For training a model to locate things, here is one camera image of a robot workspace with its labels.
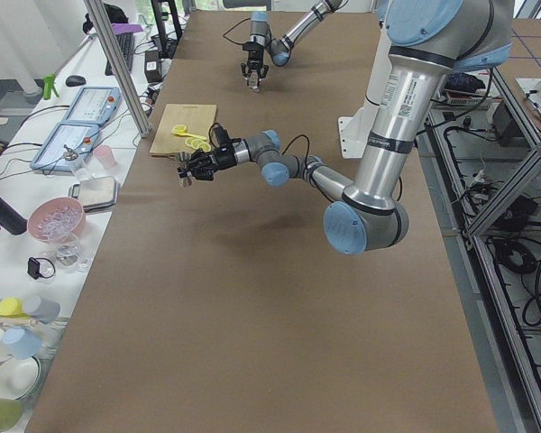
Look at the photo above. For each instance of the pink bowl with ice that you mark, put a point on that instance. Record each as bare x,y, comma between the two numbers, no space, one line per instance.
55,219

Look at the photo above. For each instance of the steel cocktail jigger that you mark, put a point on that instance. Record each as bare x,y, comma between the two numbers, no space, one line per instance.
183,184

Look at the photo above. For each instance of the pink plastic cup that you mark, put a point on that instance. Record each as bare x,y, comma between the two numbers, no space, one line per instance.
105,156

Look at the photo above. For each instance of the bamboo cutting board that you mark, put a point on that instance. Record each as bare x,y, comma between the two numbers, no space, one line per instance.
198,119

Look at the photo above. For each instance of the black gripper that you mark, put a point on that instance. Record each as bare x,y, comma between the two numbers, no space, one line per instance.
222,156
253,57

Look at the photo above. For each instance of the green spray handle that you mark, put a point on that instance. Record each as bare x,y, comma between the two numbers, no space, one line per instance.
49,87

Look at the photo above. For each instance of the black water bottle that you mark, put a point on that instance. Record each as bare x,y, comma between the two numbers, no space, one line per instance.
11,220

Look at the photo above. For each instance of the black computer mouse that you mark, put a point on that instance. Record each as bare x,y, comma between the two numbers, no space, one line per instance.
75,81

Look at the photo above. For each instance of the inner lemon slice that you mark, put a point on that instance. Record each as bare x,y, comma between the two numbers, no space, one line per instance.
189,142

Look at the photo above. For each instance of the blue teach pendant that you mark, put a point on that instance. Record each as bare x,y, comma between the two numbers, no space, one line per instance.
81,138
93,105

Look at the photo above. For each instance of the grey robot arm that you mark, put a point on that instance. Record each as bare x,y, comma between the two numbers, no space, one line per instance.
261,40
428,40

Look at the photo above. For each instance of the aluminium frame post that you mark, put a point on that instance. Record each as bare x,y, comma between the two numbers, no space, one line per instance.
98,15

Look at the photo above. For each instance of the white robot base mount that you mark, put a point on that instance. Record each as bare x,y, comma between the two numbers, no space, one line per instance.
354,130

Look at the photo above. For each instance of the black keyboard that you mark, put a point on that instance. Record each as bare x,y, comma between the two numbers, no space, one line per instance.
125,42

